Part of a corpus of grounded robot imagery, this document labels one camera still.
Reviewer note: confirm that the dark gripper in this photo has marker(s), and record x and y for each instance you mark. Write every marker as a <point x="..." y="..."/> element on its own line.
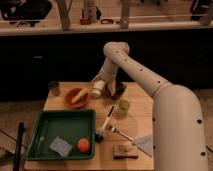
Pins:
<point x="97" y="78"/>

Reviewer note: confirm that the white paper cup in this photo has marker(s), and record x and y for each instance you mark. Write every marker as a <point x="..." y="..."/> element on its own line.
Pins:
<point x="98" y="88"/>

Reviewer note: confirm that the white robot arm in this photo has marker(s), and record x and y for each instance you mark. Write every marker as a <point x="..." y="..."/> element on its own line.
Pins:
<point x="178" y="128"/>

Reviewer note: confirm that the green plastic cup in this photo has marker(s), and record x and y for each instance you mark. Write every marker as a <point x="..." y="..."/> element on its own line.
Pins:
<point x="122" y="108"/>

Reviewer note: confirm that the dark small cup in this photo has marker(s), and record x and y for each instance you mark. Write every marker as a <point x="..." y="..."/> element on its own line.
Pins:
<point x="54" y="88"/>

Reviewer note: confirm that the yellow corn cob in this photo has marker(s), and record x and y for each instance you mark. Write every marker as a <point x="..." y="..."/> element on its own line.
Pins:
<point x="80" y="94"/>

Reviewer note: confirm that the red bowl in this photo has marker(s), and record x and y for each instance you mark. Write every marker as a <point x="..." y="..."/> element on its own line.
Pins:
<point x="81" y="103"/>

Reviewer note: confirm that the metal fork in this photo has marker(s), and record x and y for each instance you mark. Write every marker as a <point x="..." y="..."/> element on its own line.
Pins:
<point x="115" y="130"/>

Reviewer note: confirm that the white black brush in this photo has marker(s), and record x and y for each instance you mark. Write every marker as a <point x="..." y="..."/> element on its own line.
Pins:
<point x="99" y="133"/>

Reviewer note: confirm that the orange ball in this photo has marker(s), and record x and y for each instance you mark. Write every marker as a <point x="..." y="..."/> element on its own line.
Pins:
<point x="83" y="145"/>

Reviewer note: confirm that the green plastic tray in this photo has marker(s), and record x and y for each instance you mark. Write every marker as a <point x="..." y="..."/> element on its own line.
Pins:
<point x="71" y="126"/>

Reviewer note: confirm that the blue grey cloth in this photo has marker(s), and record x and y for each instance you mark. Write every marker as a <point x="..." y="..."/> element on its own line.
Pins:
<point x="145" y="144"/>

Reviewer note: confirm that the brown wooden block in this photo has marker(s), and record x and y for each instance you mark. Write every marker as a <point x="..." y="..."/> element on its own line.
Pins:
<point x="125" y="151"/>

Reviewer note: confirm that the blue sponge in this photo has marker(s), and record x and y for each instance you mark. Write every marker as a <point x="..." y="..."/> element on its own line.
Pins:
<point x="62" y="147"/>

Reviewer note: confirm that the clear utensil in tray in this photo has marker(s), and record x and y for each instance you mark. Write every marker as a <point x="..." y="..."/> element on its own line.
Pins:
<point x="42" y="138"/>

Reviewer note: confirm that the black pole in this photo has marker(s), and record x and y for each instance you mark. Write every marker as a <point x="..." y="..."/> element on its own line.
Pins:
<point x="17" y="157"/>

